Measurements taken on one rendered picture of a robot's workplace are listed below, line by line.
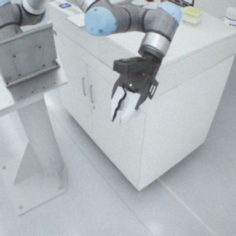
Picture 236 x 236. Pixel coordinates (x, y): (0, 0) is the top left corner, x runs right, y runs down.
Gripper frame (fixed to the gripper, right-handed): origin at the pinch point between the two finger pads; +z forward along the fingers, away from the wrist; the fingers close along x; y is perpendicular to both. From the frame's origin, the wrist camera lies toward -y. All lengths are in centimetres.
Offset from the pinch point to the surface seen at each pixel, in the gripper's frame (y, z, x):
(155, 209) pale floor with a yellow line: 94, 40, -1
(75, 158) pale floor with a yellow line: 90, 36, 64
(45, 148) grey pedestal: 53, 32, 63
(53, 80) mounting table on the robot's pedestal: 19.2, -4.1, 45.2
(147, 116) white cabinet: 37.2, -6.5, 7.4
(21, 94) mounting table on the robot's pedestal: 10, 7, 50
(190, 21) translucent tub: 42, -55, 9
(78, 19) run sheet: 24, -36, 54
